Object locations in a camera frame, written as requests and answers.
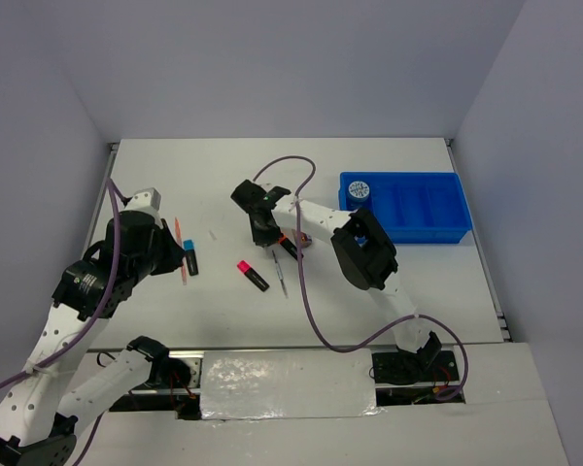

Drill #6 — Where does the blue cap black highlighter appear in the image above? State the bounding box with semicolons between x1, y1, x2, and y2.
183;240;199;277

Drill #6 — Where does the silver foil sheet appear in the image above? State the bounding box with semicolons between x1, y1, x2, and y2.
200;349;379;420

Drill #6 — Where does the pink cap black highlighter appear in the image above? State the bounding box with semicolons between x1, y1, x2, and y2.
237;260;270;292

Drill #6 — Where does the orange cap black highlighter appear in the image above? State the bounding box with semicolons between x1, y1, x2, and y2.
278;234;302;260

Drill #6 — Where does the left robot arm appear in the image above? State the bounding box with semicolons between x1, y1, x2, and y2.
0;209;192;465

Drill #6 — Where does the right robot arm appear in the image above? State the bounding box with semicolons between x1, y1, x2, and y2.
230;180;442;385

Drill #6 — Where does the thin grey pen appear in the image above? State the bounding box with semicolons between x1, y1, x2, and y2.
271;250;289;299

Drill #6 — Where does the orange clear pen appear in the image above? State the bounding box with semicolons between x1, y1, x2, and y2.
174;216;188;286

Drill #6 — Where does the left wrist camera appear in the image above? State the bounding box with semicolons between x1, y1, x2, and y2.
125;187;161;212

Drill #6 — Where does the blue plastic sorting bin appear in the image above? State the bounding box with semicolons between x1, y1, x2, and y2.
338;172;472;245

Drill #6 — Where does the blue round tape tin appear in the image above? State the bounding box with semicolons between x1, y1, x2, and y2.
347;181;371;209

